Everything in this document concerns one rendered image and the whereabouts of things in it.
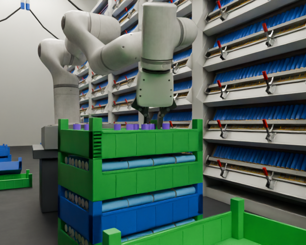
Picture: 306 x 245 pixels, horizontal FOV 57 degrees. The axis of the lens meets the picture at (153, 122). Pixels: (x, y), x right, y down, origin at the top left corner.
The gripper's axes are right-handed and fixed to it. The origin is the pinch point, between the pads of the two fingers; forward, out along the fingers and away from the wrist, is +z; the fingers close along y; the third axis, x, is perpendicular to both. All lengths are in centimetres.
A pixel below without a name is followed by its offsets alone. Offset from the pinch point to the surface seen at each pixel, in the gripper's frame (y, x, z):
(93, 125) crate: 14.7, 24.4, -10.3
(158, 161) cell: 0.9, 20.0, 0.8
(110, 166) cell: 11.5, 25.5, -1.9
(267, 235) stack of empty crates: -17.1, 38.1, 5.3
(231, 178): -43, -31, 43
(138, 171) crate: 5.7, 23.9, 0.6
